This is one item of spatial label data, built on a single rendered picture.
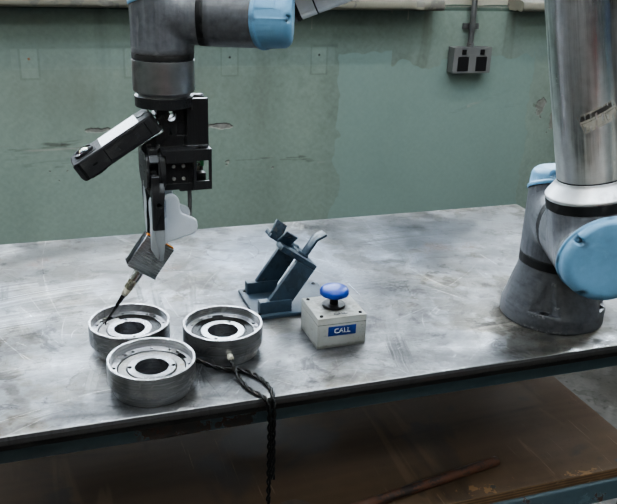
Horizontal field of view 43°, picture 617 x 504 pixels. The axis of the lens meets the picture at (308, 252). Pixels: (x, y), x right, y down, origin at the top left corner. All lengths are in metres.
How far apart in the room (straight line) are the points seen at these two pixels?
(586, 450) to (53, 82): 1.84
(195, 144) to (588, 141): 0.47
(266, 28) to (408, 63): 1.92
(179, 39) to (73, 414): 0.45
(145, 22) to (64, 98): 1.63
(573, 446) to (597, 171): 0.57
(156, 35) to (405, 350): 0.52
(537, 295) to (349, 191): 1.74
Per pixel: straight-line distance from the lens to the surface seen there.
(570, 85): 0.97
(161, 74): 0.96
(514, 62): 3.04
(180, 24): 0.95
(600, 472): 1.37
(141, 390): 0.93
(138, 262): 1.04
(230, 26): 0.94
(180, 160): 0.98
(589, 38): 0.96
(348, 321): 1.07
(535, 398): 1.52
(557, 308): 1.18
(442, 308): 1.22
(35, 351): 1.10
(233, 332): 1.07
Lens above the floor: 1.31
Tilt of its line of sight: 22 degrees down
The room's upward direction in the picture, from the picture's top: 2 degrees clockwise
